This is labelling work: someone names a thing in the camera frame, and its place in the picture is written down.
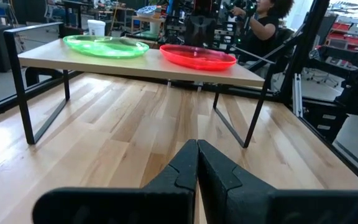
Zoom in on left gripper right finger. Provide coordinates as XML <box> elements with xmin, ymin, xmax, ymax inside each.
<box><xmin>197</xmin><ymin>139</ymin><xmax>358</xmax><ymax>224</ymax></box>

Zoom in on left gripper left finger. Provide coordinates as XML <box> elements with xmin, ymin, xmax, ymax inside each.
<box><xmin>32</xmin><ymin>139</ymin><xmax>198</xmax><ymax>224</ymax></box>

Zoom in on pink translucent plastic plate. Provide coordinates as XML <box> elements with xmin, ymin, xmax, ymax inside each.
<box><xmin>159</xmin><ymin>44</ymin><xmax>238</xmax><ymax>72</ymax></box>

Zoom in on blue patterned bowl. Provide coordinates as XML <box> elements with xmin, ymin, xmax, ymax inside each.
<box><xmin>135</xmin><ymin>5</ymin><xmax>158</xmax><ymax>18</ymax></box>

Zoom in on person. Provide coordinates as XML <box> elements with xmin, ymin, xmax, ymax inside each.
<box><xmin>231</xmin><ymin>0</ymin><xmax>295</xmax><ymax>68</ymax></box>

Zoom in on wooden tray board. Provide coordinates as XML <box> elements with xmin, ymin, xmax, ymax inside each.
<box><xmin>3</xmin><ymin>21</ymin><xmax>275</xmax><ymax>149</ymax></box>

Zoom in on green translucent plastic plate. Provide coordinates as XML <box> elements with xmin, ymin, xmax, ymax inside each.
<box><xmin>62</xmin><ymin>34</ymin><xmax>150</xmax><ymax>60</ymax></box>

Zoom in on white bucket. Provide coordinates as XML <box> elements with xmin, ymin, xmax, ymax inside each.
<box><xmin>87</xmin><ymin>19</ymin><xmax>106</xmax><ymax>37</ymax></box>

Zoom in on black box white labels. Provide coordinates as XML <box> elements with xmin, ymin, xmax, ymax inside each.
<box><xmin>301</xmin><ymin>99</ymin><xmax>349</xmax><ymax>144</ymax></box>

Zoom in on silver aluminium extrusion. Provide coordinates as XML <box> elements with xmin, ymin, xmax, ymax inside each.
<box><xmin>293</xmin><ymin>73</ymin><xmax>303</xmax><ymax>118</ymax></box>

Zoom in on office chair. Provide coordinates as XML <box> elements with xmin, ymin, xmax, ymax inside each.
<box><xmin>303</xmin><ymin>67</ymin><xmax>341</xmax><ymax>88</ymax></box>

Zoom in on red storage bins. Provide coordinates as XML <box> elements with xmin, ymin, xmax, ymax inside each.
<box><xmin>330</xmin><ymin>21</ymin><xmax>358</xmax><ymax>48</ymax></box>

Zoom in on black aluminium table frame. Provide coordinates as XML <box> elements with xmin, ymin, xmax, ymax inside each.
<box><xmin>0</xmin><ymin>0</ymin><xmax>358</xmax><ymax>190</ymax></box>

